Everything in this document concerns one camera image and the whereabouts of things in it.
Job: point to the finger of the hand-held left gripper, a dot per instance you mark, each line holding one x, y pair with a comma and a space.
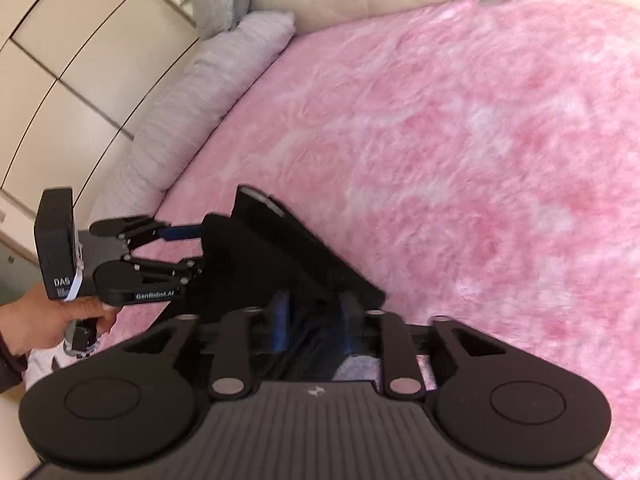
181, 233
165, 269

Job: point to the person's left hand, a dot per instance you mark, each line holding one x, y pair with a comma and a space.
45, 317

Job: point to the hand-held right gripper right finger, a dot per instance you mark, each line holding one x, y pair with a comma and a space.
348, 325

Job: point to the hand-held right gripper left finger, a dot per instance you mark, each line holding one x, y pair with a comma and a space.
280, 321

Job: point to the pink fluffy blanket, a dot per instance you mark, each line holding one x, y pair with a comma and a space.
450, 160

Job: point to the grey striped long pillow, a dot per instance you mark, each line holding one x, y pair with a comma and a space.
190, 105

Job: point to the black pants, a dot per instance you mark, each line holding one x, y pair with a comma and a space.
280, 260

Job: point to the white cloth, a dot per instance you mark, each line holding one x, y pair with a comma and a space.
44, 366

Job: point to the cream wardrobe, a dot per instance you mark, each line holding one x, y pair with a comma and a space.
65, 60

